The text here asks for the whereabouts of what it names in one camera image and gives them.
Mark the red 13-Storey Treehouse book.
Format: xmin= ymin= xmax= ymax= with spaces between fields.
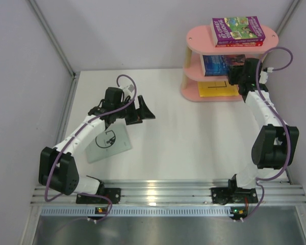
xmin=215 ymin=42 xmax=263 ymax=48

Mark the blue Jane Eyre book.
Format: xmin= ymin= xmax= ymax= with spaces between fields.
xmin=199 ymin=54 xmax=246 ymax=77

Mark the perforated grey cable duct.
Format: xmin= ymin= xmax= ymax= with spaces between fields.
xmin=41 ymin=206 xmax=247 ymax=217

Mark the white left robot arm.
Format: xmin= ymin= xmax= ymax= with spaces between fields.
xmin=38 ymin=85 xmax=155 ymax=203

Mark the purple 117-Storey Treehouse book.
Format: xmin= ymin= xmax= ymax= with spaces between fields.
xmin=210 ymin=16 xmax=266 ymax=45

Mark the yellow hangman book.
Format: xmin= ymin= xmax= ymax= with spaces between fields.
xmin=197 ymin=81 xmax=239 ymax=97

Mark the pink three-tier shelf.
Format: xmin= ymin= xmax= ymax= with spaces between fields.
xmin=181 ymin=26 xmax=279 ymax=102

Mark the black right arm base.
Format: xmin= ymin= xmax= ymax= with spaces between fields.
xmin=211 ymin=176 xmax=259 ymax=205

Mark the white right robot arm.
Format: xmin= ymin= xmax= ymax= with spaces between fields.
xmin=227 ymin=58 xmax=299 ymax=203

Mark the grey-green file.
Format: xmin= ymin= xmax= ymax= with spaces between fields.
xmin=85 ymin=124 xmax=132 ymax=164

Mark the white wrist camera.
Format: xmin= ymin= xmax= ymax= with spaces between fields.
xmin=259 ymin=67 xmax=274 ymax=84
xmin=121 ymin=84 xmax=135 ymax=93

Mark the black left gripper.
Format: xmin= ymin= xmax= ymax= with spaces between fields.
xmin=114 ymin=95 xmax=154 ymax=125

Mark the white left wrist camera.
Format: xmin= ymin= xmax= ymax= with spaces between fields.
xmin=121 ymin=84 xmax=135 ymax=93

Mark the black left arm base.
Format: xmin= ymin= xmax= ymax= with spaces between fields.
xmin=76 ymin=182 xmax=121 ymax=204

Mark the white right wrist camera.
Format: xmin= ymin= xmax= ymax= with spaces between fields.
xmin=259 ymin=67 xmax=274 ymax=84

